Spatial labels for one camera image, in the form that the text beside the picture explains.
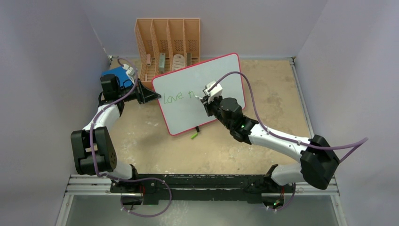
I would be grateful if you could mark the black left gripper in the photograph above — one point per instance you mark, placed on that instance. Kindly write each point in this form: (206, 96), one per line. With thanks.
(143, 94)

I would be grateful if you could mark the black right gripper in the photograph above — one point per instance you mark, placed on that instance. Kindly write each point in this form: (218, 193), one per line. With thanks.
(208, 106)

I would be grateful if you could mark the green marker cap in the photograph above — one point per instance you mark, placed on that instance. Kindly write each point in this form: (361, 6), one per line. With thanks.
(194, 135)

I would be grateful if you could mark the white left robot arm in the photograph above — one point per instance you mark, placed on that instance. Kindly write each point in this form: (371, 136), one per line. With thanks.
(92, 147)

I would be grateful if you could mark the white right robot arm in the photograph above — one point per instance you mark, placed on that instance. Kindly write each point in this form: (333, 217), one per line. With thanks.
(315, 163)

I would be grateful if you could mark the pink-framed whiteboard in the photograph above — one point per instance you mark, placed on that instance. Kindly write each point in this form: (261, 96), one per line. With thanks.
(180, 109)

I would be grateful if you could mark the orange plastic file organizer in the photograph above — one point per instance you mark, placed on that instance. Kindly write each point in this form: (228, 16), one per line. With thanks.
(161, 39)

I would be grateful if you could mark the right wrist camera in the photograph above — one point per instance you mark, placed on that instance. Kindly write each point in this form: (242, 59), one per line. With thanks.
(212, 90)

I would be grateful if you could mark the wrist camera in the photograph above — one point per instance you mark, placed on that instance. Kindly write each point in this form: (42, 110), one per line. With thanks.
(130, 71)
(212, 90)

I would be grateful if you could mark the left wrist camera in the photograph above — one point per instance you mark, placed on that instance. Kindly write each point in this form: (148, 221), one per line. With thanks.
(130, 71)

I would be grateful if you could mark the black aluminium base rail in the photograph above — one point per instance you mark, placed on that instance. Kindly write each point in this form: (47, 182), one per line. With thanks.
(253, 189)

